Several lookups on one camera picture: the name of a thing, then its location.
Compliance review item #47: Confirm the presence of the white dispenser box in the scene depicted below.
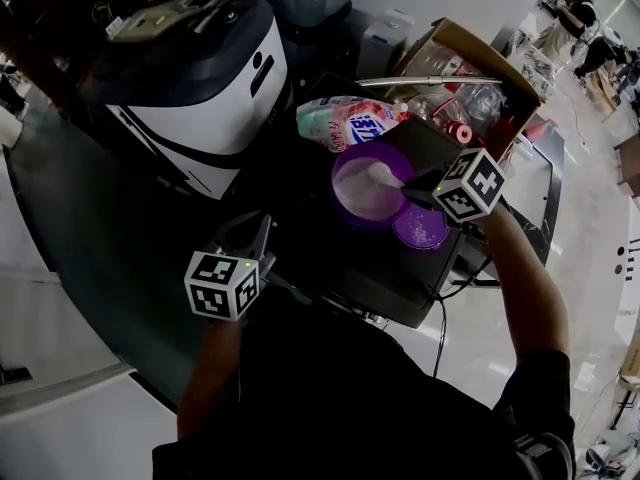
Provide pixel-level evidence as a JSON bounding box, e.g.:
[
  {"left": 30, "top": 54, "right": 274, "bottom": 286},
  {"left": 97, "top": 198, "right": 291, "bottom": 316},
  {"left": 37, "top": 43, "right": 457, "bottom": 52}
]
[{"left": 358, "top": 9, "right": 416, "bottom": 79}]

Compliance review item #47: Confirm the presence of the red spool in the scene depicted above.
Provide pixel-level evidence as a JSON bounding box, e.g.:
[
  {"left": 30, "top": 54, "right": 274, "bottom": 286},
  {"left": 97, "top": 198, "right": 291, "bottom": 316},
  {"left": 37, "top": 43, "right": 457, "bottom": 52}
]
[{"left": 444, "top": 120, "right": 474, "bottom": 144}]

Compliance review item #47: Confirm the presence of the open cardboard box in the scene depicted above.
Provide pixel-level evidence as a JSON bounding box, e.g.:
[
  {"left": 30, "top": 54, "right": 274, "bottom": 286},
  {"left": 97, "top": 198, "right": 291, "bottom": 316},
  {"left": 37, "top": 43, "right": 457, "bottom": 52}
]
[{"left": 394, "top": 16, "right": 549, "bottom": 162}]

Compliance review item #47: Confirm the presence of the black cable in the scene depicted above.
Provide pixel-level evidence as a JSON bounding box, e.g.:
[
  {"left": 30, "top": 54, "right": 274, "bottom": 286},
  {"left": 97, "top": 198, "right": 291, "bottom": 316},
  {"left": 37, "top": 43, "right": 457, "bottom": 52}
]
[{"left": 432, "top": 255, "right": 496, "bottom": 379}]

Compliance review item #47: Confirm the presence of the white powder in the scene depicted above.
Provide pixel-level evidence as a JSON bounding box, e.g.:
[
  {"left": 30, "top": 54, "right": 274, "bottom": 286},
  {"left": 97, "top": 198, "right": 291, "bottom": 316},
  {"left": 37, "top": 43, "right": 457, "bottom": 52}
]
[{"left": 335, "top": 160, "right": 406, "bottom": 219}]

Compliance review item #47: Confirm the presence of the purple plastic tub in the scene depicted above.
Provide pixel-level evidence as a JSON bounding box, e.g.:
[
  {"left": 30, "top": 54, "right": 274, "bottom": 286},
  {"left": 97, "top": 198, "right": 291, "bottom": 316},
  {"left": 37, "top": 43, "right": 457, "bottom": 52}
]
[{"left": 330, "top": 141, "right": 416, "bottom": 232}]

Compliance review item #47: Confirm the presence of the person's black shirt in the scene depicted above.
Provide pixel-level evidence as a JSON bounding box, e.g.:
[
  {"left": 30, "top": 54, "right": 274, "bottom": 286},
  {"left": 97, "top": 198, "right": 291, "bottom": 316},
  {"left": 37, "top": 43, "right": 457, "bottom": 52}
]
[{"left": 152, "top": 287, "right": 576, "bottom": 480}]

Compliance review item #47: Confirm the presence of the pink detergent refill bag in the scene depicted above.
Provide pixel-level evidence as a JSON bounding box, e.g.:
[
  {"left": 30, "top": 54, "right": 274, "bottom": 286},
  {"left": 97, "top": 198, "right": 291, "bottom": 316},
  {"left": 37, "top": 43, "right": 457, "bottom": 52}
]
[{"left": 295, "top": 96, "right": 412, "bottom": 153}]

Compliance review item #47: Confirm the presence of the purple plastic lid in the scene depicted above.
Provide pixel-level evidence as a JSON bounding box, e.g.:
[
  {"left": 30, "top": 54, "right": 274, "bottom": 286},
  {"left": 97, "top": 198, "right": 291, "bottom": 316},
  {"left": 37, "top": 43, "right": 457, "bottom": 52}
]
[{"left": 392, "top": 203, "right": 450, "bottom": 253}]

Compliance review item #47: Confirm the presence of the white and black appliance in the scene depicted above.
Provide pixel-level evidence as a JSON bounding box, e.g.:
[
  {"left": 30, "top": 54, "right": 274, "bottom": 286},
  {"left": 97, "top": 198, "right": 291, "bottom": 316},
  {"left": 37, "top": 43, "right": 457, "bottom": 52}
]
[{"left": 82, "top": 0, "right": 291, "bottom": 202}]

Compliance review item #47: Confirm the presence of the black marble table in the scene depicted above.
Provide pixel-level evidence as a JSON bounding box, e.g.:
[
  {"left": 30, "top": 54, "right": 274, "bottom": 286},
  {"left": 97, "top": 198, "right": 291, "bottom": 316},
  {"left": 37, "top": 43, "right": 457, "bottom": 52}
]
[{"left": 464, "top": 112, "right": 566, "bottom": 289}]

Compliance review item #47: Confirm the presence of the person's left forearm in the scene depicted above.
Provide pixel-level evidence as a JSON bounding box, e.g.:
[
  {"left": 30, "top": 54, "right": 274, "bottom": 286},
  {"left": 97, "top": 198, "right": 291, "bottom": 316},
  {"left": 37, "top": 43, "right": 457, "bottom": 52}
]
[{"left": 177, "top": 312, "right": 251, "bottom": 439}]

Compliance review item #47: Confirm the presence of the silver metal tube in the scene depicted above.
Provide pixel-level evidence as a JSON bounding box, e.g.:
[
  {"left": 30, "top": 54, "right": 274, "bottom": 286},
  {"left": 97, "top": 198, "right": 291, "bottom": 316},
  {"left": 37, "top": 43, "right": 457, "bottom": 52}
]
[{"left": 357, "top": 74, "right": 504, "bottom": 88}]

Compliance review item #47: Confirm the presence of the white plastic spoon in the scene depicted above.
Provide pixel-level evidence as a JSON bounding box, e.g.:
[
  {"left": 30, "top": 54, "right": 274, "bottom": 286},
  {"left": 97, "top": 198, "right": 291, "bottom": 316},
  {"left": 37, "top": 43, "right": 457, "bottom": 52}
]
[{"left": 367, "top": 162, "right": 406, "bottom": 189}]

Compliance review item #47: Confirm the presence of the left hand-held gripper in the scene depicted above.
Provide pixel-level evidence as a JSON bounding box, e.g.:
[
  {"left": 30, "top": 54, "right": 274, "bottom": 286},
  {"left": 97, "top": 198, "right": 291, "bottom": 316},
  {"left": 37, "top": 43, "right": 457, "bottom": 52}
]
[{"left": 183, "top": 212, "right": 278, "bottom": 322}]

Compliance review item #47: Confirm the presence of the person's right forearm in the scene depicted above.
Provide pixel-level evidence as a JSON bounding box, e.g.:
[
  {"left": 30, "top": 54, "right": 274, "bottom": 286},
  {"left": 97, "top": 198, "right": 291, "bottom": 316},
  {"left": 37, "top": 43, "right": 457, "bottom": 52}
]
[{"left": 467, "top": 202, "right": 571, "bottom": 369}]

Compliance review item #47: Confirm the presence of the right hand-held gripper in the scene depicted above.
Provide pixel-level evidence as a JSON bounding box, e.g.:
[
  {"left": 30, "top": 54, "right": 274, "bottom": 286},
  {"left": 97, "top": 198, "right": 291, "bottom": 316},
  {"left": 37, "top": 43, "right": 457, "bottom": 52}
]
[{"left": 402, "top": 147, "right": 506, "bottom": 227}]

